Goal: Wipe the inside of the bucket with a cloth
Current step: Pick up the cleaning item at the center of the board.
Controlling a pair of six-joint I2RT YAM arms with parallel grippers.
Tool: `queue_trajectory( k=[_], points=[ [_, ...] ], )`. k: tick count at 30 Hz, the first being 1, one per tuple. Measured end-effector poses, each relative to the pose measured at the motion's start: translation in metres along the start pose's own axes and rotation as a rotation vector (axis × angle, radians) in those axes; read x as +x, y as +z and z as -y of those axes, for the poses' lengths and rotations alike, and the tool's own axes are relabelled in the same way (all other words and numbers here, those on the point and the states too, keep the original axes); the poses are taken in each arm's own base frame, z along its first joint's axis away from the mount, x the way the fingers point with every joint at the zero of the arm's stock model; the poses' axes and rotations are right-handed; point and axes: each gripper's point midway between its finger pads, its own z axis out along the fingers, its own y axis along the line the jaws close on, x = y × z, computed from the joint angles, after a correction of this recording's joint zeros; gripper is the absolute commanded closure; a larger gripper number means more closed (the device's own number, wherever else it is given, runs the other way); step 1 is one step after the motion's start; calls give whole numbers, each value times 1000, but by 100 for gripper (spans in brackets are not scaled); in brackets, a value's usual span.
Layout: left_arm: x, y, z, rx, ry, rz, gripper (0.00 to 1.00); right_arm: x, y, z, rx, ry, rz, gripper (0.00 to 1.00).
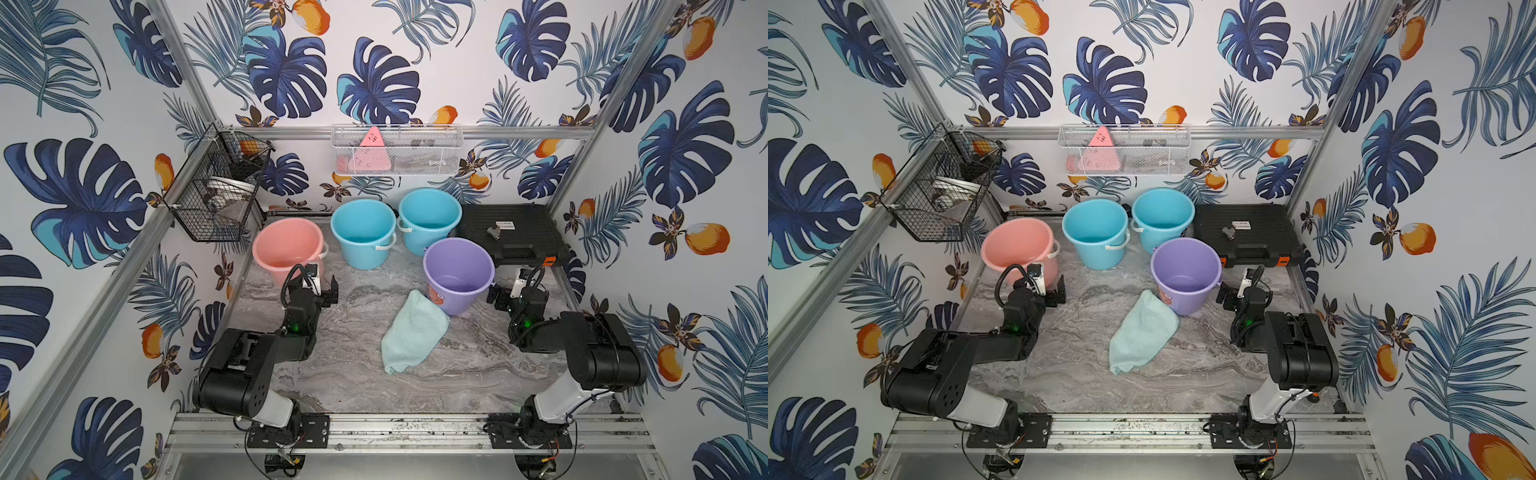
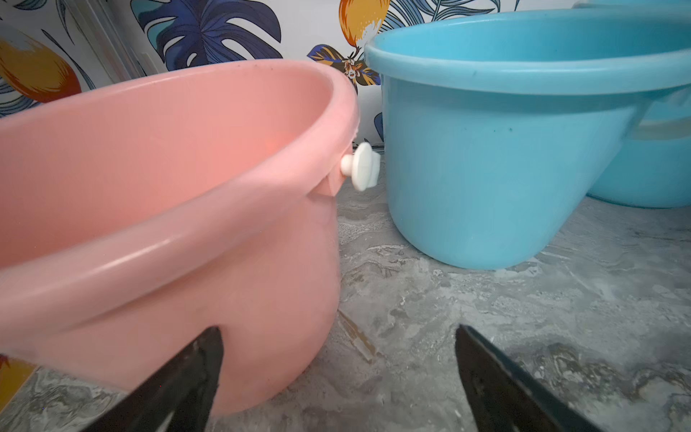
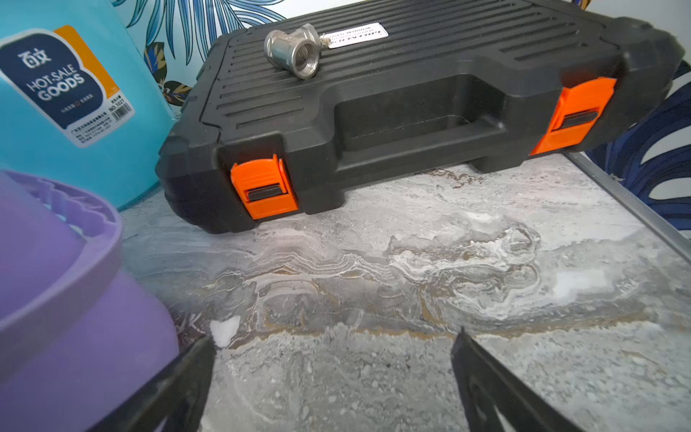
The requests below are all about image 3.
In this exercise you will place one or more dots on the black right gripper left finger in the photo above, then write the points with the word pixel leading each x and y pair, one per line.
pixel 173 400

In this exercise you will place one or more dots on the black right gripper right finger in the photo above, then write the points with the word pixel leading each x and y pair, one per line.
pixel 494 399

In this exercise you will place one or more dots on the purple plastic bucket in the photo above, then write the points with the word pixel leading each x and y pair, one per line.
pixel 79 335

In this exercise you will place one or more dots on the teal bucket with label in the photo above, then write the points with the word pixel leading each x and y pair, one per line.
pixel 78 104

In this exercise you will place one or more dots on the black tool case orange latches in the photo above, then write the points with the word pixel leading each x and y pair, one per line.
pixel 404 86

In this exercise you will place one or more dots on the silver metal pipe fitting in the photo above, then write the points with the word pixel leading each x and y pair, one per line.
pixel 297 52

